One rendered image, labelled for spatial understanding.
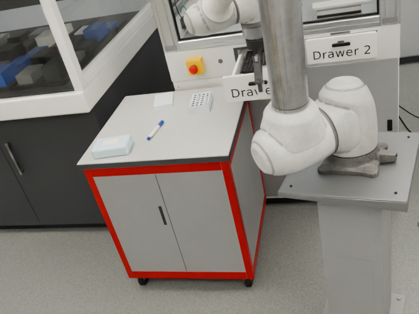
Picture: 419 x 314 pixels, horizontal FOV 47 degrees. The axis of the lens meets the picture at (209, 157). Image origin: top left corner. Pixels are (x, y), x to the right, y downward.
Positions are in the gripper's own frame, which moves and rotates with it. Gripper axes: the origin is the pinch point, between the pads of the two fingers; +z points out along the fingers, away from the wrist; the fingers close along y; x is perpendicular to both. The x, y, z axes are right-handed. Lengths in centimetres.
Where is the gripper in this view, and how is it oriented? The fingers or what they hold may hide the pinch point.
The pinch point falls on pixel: (264, 88)
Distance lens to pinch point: 180.4
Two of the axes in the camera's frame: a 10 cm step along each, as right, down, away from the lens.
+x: -9.6, 0.6, 2.7
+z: 2.0, 8.2, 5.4
